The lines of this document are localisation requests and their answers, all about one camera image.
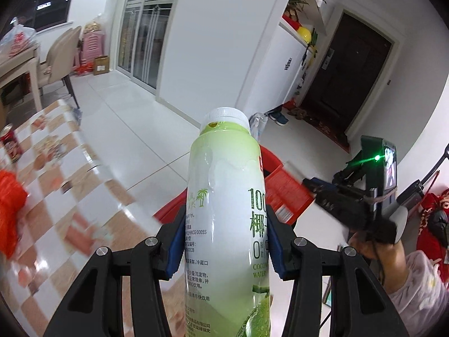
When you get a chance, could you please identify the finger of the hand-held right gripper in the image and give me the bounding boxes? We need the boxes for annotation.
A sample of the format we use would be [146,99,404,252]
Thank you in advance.
[333,148,368,187]
[302,177,352,219]

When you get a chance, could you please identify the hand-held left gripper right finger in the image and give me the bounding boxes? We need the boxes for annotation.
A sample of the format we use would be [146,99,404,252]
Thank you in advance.
[266,204,410,337]

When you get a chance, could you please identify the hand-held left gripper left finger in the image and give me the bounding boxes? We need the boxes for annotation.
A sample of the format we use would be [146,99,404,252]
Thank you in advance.
[42,207,187,337]

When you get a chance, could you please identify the red carton box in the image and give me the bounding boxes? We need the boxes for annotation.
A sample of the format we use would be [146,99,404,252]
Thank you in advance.
[265,161,317,224]

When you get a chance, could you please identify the green white drink bottle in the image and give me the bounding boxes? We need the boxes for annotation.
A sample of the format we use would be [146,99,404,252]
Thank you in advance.
[184,107,273,337]

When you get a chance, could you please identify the person's right forearm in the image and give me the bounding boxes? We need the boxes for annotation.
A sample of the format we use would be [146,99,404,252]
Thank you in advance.
[382,251,449,327]

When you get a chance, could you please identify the person's right hand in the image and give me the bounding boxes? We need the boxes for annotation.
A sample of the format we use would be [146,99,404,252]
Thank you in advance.
[349,236,408,279]

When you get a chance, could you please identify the red plastic stool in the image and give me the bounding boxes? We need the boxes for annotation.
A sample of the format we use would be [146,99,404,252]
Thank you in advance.
[154,147,283,226]

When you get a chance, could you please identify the vacuum cleaner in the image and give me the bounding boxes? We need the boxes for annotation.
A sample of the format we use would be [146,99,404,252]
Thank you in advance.
[396,143,449,215]

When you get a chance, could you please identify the red door mat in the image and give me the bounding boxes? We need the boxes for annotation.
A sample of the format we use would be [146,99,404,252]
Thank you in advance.
[301,115,352,152]

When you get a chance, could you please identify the red gift bag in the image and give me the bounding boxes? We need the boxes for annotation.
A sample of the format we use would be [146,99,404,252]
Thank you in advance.
[417,188,449,251]

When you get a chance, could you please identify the dark entrance door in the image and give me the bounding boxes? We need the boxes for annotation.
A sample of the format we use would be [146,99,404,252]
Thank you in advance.
[299,12,394,138]

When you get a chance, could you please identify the translucent white plastic bag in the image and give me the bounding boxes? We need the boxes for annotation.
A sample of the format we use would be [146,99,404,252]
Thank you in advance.
[249,112,269,142]

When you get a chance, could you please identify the patterned tablecloth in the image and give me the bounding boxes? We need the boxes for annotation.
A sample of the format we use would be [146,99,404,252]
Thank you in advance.
[0,99,162,311]

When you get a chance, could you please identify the white cabinet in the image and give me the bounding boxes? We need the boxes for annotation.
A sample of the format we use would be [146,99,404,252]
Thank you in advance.
[241,0,338,113]

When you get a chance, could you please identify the potted plant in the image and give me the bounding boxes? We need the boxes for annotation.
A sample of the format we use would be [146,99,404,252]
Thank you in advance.
[288,0,327,19]

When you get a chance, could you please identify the red drink can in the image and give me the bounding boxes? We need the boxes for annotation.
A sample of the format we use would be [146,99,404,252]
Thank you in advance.
[0,123,24,164]

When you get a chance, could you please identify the cardboard box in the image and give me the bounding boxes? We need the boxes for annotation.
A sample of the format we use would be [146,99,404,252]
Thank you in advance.
[93,55,110,76]

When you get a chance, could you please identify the sliding glass door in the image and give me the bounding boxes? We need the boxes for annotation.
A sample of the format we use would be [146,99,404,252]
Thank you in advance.
[115,0,184,92]

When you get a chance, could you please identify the pink plastic stools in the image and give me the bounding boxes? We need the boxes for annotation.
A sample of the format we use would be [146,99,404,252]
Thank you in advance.
[79,29,106,71]

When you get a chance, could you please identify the beige dining chair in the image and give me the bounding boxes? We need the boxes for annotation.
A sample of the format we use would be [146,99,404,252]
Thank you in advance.
[36,26,83,110]

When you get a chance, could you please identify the beige dining table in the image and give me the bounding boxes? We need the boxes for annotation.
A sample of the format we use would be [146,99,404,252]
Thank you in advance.
[0,45,45,113]

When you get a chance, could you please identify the clear bag of snacks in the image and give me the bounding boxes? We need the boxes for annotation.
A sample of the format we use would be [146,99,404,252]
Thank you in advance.
[83,13,106,35]

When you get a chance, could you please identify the white red printed plastic bag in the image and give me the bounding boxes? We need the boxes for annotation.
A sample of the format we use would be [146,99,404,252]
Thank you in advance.
[0,17,40,57]

